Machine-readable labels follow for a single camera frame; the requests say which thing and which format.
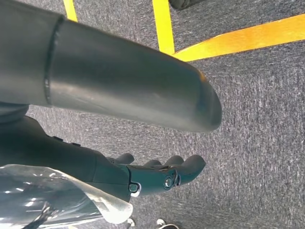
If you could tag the person's black shoe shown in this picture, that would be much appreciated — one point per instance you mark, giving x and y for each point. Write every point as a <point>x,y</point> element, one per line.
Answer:
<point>183,3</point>

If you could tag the shiny silver robot leg shell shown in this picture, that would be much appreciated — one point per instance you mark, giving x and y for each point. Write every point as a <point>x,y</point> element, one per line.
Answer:
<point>59,199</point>

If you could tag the yellow floor tape square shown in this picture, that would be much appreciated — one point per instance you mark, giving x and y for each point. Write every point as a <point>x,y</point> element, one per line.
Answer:
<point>238,39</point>
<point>70,11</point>

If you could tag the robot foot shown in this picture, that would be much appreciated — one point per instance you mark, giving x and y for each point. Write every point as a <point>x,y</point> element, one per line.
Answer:
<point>166,226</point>

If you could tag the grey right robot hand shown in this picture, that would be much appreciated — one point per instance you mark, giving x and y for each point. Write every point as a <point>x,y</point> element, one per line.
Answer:
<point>107,79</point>

